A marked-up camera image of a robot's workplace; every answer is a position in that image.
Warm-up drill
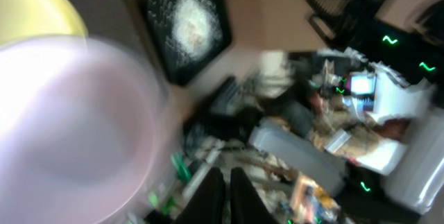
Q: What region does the rice and nuts pile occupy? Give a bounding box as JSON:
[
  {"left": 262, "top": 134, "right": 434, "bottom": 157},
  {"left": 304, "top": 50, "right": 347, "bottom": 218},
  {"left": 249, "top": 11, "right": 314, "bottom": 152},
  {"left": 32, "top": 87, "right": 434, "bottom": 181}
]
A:
[{"left": 147, "top": 0, "right": 223, "bottom": 68}]

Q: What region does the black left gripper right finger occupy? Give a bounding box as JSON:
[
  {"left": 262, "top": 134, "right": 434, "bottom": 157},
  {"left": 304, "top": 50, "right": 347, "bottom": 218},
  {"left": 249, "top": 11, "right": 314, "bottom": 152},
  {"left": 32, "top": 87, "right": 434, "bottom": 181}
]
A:
[{"left": 230, "top": 167, "right": 278, "bottom": 224}]

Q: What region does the black waste tray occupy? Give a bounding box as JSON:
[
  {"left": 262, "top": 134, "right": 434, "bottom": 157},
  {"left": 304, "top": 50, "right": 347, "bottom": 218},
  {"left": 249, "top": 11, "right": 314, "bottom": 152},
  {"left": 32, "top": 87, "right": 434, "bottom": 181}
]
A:
[{"left": 137, "top": 0, "right": 232, "bottom": 86}]

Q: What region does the brown plastic tray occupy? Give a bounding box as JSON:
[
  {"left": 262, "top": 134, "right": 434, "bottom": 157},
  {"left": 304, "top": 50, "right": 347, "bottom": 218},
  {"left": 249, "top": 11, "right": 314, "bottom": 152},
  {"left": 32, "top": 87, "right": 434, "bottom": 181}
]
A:
[{"left": 69, "top": 0, "right": 165, "bottom": 75}]

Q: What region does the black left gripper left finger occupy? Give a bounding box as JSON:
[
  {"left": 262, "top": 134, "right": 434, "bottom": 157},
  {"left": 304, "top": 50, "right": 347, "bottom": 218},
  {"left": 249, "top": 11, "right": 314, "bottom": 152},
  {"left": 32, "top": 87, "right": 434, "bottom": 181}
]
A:
[{"left": 173, "top": 167, "right": 225, "bottom": 224}]

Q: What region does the yellow plate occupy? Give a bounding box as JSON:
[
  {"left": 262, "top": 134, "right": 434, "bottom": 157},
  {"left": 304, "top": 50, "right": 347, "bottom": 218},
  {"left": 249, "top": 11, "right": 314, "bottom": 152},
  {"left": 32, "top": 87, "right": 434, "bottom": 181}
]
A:
[{"left": 1, "top": 0, "right": 88, "bottom": 45}]

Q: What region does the pink bowl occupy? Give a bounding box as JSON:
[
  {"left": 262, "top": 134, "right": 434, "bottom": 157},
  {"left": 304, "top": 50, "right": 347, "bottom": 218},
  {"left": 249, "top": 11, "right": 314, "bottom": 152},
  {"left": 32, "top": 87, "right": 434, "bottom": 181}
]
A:
[{"left": 1, "top": 35, "right": 180, "bottom": 224}]

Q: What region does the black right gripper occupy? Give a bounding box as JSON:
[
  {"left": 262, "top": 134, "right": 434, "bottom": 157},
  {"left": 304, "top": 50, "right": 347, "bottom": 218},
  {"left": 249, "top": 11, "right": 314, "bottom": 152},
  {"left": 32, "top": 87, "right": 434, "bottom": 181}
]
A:
[{"left": 305, "top": 0, "right": 382, "bottom": 50}]

